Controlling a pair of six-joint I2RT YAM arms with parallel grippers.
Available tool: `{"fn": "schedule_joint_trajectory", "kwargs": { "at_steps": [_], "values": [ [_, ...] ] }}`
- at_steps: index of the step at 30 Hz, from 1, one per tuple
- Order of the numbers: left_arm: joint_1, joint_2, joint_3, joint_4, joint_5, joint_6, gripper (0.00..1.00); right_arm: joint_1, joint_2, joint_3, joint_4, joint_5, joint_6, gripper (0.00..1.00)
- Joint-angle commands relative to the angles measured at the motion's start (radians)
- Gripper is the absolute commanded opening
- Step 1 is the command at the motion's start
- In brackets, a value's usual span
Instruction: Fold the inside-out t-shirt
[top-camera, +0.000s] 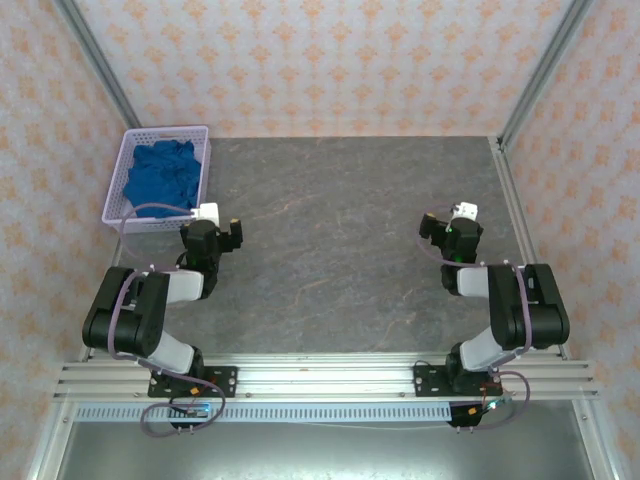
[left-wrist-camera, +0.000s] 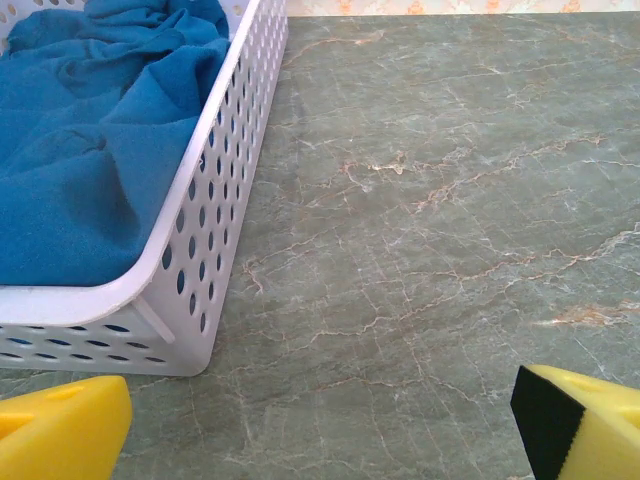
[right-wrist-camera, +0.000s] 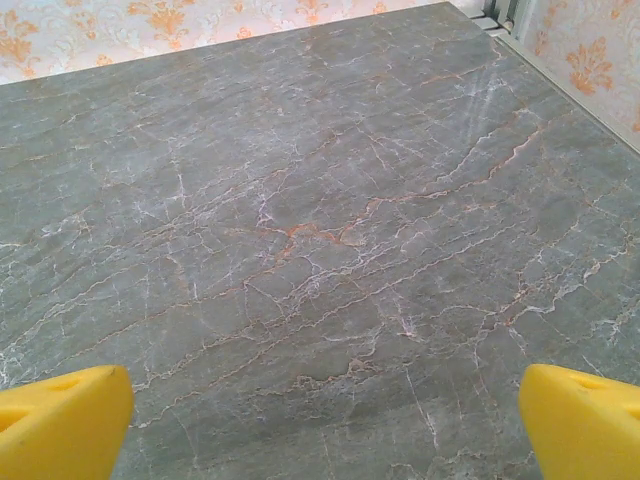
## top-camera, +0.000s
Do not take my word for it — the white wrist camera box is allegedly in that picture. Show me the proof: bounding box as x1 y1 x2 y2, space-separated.
193 201 221 227
449 200 480 221

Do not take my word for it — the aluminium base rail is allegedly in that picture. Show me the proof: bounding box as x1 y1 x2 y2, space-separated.
52 352 599 401

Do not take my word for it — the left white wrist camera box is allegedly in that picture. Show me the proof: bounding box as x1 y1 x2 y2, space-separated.
193 201 221 227

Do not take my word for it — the grey metal lower panel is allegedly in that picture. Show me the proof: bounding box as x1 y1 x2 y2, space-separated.
54 419 596 480

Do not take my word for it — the white slotted cable duct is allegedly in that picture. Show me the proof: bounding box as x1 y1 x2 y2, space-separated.
74 403 454 424

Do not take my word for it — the small circuit board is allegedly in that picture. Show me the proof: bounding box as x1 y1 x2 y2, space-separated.
172 399 211 419
467 397 516 416

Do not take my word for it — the blue printed t-shirt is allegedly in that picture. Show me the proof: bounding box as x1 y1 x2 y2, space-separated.
123 139 204 220

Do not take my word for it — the aluminium frame post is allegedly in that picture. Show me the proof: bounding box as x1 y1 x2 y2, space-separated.
52 0 144 130
498 0 596 146

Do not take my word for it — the lavender plastic basket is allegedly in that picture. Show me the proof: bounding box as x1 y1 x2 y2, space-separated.
101 124 211 235

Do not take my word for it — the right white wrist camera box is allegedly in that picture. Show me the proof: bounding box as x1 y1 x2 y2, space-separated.
449 200 480 221

